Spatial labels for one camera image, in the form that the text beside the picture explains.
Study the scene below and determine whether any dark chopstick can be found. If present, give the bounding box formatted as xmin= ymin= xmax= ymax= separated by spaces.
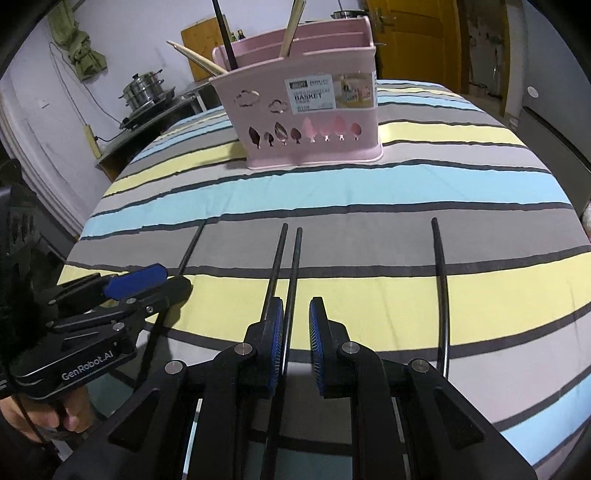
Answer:
xmin=261 ymin=227 xmax=303 ymax=480
xmin=431 ymin=217 xmax=451 ymax=377
xmin=211 ymin=0 xmax=238 ymax=72
xmin=134 ymin=219 xmax=207 ymax=388
xmin=260 ymin=223 xmax=289 ymax=324

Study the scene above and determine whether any person's left hand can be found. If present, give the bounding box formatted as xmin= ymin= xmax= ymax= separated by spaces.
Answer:
xmin=0 ymin=387 xmax=95 ymax=444

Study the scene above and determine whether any pink plastic utensil basket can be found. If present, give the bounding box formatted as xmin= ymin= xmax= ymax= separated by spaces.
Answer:
xmin=210 ymin=16 xmax=385 ymax=171

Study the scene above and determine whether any yellow wooden door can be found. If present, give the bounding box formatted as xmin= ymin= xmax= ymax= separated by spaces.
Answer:
xmin=365 ymin=0 xmax=462 ymax=90

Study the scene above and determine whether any grey refrigerator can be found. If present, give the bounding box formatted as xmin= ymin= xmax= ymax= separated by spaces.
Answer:
xmin=508 ymin=0 xmax=591 ymax=185

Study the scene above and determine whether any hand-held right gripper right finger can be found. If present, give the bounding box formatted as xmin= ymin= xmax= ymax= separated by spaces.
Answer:
xmin=308 ymin=296 xmax=539 ymax=480

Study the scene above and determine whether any black gas stove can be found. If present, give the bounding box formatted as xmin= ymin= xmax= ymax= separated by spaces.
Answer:
xmin=119 ymin=85 xmax=178 ymax=130

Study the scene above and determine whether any white power strip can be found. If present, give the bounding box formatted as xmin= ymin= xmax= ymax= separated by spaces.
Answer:
xmin=84 ymin=124 xmax=102 ymax=160

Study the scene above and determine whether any low metal stove stand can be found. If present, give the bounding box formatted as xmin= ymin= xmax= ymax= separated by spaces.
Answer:
xmin=95 ymin=83 xmax=218 ymax=183

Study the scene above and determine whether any wooden cutting board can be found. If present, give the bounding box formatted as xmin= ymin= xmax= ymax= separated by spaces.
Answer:
xmin=181 ymin=18 xmax=232 ymax=86

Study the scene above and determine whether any green curtain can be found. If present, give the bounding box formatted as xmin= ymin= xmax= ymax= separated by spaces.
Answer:
xmin=46 ymin=0 xmax=108 ymax=83

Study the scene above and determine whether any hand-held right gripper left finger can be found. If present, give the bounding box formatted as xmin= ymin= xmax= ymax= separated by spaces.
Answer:
xmin=53 ymin=296 xmax=284 ymax=480

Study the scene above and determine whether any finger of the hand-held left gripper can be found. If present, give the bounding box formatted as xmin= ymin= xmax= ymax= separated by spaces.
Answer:
xmin=51 ymin=275 xmax=193 ymax=333
xmin=41 ymin=263 xmax=168 ymax=319

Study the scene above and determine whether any striped tablecloth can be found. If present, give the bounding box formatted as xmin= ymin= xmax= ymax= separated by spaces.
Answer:
xmin=55 ymin=78 xmax=591 ymax=480

